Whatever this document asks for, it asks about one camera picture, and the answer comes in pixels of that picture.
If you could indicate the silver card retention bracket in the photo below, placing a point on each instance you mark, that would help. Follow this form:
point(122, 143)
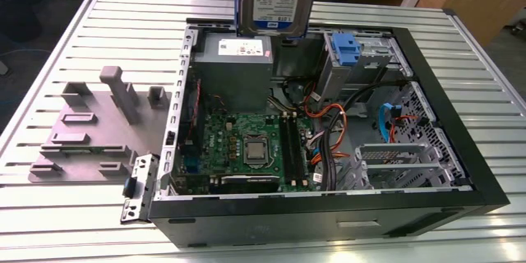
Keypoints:
point(141, 183)

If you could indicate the CPU socket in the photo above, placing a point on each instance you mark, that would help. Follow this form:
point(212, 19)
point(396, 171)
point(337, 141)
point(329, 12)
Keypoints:
point(256, 139)

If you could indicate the black graphics card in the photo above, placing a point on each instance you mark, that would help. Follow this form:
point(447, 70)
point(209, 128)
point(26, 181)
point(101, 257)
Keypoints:
point(245, 183)

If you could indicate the green motherboard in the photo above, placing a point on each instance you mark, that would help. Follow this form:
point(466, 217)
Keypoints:
point(221, 158)

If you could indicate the grey parts rack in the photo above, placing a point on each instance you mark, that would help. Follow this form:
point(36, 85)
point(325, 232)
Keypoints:
point(102, 152)

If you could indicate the green RAM stick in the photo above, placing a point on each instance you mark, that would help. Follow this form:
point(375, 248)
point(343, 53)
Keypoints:
point(81, 151)

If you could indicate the grey power supply unit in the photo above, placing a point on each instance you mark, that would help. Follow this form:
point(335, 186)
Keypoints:
point(229, 81)

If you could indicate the silver optical drive bay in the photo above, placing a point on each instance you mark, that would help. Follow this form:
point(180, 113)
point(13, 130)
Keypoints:
point(336, 81)

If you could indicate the black RAM slot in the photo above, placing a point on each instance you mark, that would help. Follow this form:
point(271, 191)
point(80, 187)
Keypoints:
point(296, 149)
point(287, 149)

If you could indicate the black open PC case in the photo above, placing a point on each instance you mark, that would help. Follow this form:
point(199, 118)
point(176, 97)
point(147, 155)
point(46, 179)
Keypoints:
point(287, 223)

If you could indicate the silver CPU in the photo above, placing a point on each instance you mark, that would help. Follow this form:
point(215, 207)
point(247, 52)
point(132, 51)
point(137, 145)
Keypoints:
point(255, 151)

